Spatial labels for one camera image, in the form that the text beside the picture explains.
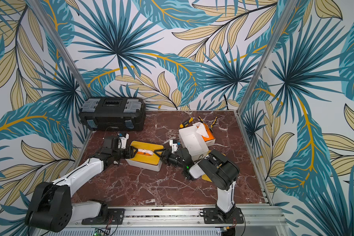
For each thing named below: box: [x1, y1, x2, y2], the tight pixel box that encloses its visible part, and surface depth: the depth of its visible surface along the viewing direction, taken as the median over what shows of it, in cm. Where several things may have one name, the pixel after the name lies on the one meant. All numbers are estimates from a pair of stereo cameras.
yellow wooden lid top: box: [129, 152, 162, 166], surface depth 84 cm
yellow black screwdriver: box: [179, 117, 195, 129], surface depth 112 cm
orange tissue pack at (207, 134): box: [195, 122, 216, 147], surface depth 96 cm
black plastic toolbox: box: [78, 96, 147, 132], surface depth 99 cm
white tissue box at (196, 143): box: [178, 123, 209, 161], surface depth 101 cm
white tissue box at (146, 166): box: [125, 158, 163, 173], surface depth 85 cm
